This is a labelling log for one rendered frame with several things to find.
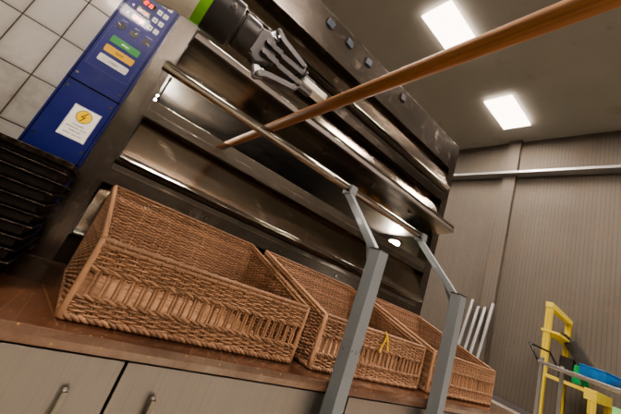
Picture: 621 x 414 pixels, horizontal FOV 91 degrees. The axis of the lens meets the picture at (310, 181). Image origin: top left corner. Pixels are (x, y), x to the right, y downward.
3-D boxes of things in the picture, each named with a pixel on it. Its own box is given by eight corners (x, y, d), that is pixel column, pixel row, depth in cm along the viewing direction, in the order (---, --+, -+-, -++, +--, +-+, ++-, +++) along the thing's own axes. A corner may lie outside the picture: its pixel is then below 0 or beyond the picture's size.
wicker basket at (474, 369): (340, 343, 152) (357, 288, 160) (405, 361, 180) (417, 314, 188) (426, 394, 113) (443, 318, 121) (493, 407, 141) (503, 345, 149)
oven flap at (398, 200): (194, 36, 104) (176, 66, 119) (454, 233, 194) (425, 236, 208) (197, 31, 105) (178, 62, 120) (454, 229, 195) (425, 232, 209)
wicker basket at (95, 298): (62, 265, 91) (113, 182, 99) (225, 310, 120) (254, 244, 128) (47, 320, 52) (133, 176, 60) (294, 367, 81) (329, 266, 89)
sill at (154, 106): (145, 112, 113) (151, 103, 114) (416, 266, 203) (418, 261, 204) (147, 108, 108) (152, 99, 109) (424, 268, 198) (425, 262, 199)
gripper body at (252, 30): (237, 21, 65) (273, 50, 69) (220, 51, 62) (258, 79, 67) (253, 3, 58) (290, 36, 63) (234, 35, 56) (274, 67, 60)
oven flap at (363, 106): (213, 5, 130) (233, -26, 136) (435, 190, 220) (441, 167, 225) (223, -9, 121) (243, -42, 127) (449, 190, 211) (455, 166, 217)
